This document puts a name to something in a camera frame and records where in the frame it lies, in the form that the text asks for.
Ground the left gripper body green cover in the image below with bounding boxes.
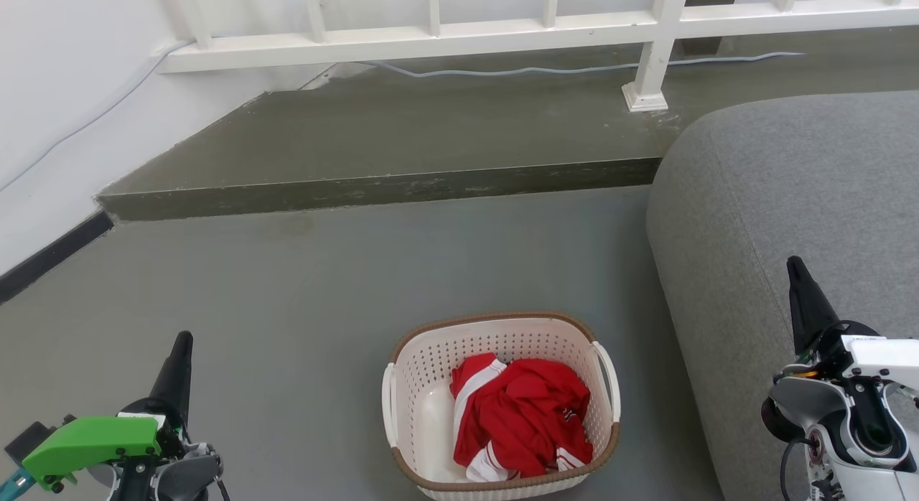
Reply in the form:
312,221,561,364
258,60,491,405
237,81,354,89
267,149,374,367
4,397,190,492

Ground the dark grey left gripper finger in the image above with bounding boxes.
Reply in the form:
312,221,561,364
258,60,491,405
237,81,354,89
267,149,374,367
148,331,195,424

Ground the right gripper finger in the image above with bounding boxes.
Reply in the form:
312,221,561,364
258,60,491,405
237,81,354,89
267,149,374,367
786,256,841,355

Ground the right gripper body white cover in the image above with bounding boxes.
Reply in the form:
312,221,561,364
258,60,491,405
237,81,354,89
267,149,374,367
796,320,919,389

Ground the white perforated laundry basket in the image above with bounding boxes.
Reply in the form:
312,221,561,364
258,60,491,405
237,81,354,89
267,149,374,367
381,311,622,501

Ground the grey fabric sofa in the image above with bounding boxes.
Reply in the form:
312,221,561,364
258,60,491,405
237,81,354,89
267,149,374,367
645,90,919,501

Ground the black baseboard strip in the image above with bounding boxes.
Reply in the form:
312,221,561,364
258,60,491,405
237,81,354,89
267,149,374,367
0,211,116,304

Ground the red garment with white stripes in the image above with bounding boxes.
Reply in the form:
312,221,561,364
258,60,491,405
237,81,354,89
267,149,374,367
449,352,594,483

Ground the raised concrete step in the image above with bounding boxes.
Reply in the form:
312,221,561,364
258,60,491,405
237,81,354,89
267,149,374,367
96,24,919,223

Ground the white metal railing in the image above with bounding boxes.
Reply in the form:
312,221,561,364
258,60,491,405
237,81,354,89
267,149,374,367
157,0,919,113

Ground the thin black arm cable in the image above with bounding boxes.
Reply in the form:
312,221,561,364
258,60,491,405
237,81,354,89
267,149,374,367
778,436,816,501

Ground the light grey cable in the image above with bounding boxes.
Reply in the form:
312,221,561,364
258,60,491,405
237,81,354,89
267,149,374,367
0,40,806,194

